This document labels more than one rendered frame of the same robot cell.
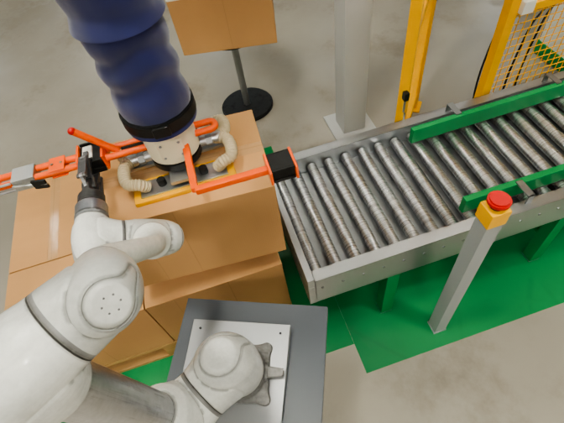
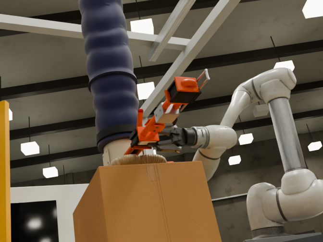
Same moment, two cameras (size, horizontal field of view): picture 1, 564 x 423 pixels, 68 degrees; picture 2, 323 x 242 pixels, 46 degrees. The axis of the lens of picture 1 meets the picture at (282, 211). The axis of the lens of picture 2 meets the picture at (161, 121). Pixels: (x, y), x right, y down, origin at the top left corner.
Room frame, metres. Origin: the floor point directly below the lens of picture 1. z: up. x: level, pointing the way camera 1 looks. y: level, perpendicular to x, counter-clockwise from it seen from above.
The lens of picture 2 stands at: (1.43, 1.87, 0.63)
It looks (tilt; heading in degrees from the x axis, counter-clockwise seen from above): 25 degrees up; 250
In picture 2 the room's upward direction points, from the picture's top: 11 degrees counter-clockwise
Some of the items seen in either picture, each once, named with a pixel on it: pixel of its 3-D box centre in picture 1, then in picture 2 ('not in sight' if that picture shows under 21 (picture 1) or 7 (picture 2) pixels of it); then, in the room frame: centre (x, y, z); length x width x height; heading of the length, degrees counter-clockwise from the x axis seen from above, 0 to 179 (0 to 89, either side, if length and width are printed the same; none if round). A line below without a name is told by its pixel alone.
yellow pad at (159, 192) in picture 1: (183, 178); not in sight; (0.96, 0.30, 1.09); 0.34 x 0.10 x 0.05; 97
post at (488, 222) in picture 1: (459, 279); not in sight; (0.68, -0.65, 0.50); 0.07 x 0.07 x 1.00; 8
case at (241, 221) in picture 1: (194, 200); (138, 237); (1.05, 0.32, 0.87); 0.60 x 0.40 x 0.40; 95
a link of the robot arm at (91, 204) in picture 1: (91, 213); (197, 137); (0.79, 0.53, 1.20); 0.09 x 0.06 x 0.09; 98
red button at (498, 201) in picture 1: (498, 202); not in sight; (0.68, -0.65, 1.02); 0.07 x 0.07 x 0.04
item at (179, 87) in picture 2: not in sight; (181, 90); (0.98, 0.90, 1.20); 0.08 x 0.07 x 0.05; 97
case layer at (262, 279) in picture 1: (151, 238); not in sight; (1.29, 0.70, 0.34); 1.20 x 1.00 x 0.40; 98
